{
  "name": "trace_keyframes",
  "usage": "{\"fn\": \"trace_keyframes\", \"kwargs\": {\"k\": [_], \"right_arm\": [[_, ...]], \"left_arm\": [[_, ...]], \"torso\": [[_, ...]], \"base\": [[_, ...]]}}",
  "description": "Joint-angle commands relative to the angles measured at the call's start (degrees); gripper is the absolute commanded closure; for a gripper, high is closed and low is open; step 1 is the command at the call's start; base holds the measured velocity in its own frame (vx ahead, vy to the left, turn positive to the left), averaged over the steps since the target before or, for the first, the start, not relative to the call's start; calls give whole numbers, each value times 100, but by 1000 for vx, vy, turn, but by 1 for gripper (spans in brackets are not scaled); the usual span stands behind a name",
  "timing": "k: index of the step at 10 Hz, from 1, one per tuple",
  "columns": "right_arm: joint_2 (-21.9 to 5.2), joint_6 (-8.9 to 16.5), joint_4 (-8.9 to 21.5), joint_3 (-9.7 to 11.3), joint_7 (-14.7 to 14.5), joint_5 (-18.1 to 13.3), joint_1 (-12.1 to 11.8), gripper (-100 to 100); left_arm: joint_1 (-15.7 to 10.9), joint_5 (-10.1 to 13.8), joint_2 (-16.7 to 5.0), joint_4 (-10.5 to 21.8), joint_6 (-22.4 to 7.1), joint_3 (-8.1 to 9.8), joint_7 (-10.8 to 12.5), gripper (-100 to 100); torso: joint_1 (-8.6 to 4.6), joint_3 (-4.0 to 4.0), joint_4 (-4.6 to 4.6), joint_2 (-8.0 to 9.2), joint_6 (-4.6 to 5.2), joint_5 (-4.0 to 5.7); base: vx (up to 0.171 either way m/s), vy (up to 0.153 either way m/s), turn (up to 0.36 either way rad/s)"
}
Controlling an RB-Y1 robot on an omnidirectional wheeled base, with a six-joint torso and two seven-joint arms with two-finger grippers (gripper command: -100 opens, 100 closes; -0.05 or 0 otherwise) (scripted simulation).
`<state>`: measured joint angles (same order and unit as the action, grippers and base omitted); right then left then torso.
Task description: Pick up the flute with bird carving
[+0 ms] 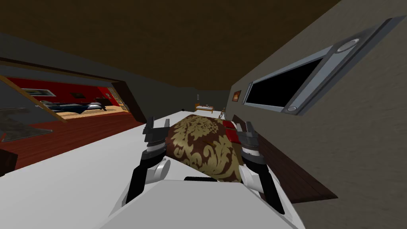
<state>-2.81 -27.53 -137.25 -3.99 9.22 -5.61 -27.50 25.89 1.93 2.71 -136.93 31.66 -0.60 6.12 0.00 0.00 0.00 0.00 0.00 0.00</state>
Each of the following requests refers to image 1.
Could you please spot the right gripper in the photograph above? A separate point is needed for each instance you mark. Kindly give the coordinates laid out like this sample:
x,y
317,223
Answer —
x,y
248,140

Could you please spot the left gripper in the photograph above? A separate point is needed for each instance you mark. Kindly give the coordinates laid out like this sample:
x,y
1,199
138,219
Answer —
x,y
155,138

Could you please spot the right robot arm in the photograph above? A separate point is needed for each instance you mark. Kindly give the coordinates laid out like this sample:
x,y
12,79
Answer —
x,y
264,181

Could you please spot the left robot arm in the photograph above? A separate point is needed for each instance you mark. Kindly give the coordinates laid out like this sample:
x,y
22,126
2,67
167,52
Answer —
x,y
140,178

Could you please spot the red pillow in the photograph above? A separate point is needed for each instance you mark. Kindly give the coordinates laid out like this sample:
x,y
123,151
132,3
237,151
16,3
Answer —
x,y
234,136
229,124

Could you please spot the small wooden bed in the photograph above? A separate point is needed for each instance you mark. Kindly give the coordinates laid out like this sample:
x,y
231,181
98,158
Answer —
x,y
204,108

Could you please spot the bed with brown gold cover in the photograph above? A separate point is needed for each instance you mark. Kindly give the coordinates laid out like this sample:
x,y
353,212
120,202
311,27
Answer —
x,y
200,146

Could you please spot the dark blue bed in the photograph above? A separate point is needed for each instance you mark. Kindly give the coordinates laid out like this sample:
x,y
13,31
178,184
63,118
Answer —
x,y
73,107

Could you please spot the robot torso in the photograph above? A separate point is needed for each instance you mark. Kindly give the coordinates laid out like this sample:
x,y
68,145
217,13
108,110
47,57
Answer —
x,y
203,206

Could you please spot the small orange wall picture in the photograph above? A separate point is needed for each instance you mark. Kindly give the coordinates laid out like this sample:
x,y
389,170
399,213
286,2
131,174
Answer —
x,y
236,96

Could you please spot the grey wall television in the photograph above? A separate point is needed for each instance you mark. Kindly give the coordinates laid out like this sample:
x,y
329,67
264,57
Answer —
x,y
286,82

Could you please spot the dark wall picture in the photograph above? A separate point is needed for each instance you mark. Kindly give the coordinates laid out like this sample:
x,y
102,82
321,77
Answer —
x,y
78,95

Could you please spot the grey framed wall picture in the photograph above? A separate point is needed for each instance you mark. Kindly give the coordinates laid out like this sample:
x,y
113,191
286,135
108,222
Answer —
x,y
38,92

